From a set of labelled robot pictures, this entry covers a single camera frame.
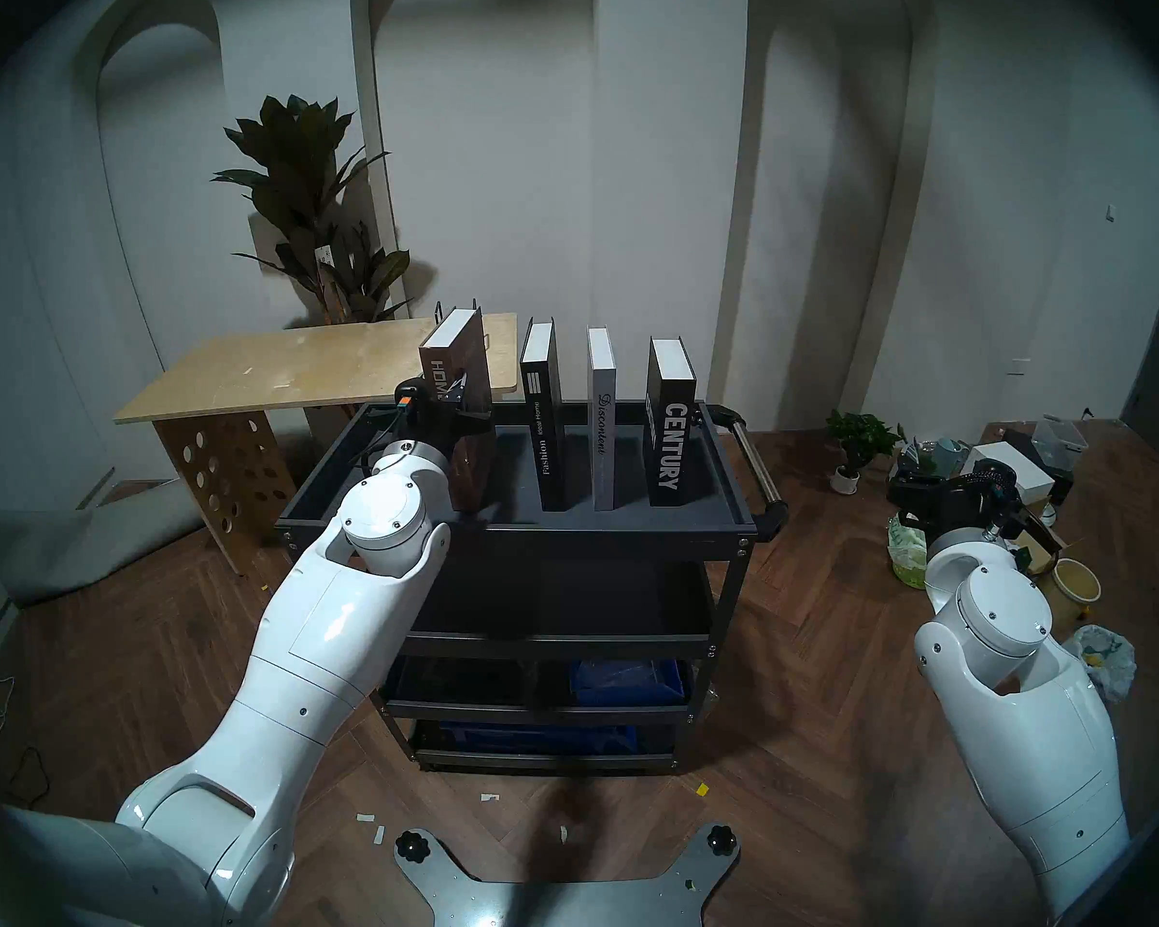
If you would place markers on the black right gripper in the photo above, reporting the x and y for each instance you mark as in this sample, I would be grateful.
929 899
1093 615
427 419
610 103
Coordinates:
961 505

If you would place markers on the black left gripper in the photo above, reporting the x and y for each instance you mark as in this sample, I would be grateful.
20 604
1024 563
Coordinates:
435 413

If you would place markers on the brown Homes book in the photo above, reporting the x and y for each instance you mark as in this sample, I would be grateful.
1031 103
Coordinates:
464 355

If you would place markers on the grey Discontent book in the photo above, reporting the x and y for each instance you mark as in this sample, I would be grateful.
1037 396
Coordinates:
602 423

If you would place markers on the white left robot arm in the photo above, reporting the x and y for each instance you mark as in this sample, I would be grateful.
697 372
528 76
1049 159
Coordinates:
299 664

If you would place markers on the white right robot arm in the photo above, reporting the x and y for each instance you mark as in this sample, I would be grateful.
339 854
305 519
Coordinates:
1024 703

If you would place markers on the teal watering can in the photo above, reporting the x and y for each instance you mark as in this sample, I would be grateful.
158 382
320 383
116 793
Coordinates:
945 452

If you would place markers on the small bushy potted plant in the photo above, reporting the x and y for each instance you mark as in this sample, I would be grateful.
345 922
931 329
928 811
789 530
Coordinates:
862 435

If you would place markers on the green-lined waste basket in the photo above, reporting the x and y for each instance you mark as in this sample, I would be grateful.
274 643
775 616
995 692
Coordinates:
906 553

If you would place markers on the black Fashion book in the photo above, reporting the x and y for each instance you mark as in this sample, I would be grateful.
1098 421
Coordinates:
541 423

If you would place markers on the white cardboard box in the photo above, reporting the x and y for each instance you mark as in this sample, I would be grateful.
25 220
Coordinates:
1019 462

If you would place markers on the brown cardboard box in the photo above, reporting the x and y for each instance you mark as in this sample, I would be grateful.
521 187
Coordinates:
1038 548

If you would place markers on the clear plastic storage box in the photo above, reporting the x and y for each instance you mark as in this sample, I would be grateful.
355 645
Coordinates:
1060 439

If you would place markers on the light wooden table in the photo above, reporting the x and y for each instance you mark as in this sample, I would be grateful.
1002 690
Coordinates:
290 365

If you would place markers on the dark grey utility cart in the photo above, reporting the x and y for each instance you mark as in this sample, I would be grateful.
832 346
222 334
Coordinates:
560 529

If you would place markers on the yellow plastic bucket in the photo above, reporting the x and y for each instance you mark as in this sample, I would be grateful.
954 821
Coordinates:
1077 579

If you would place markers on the black Century book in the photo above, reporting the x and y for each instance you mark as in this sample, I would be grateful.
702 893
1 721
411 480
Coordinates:
671 433

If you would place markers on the large dark leafy plant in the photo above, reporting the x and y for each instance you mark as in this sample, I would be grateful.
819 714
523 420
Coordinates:
299 172

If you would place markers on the white bin with bag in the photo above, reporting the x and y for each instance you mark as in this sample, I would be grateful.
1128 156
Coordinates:
1106 660

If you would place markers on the tall blue plastic bin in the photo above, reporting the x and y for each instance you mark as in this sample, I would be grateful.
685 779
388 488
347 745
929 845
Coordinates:
628 682

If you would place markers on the flat blue plastic bin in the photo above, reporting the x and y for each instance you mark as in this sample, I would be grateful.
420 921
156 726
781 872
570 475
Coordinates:
541 739

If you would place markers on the black star knob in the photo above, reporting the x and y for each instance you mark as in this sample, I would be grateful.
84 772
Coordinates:
722 838
410 845

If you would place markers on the grey rolled floor mat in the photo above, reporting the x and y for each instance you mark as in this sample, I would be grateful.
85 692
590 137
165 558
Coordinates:
58 548

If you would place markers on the grey metal robot base plate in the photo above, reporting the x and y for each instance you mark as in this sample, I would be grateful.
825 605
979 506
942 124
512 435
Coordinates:
560 896

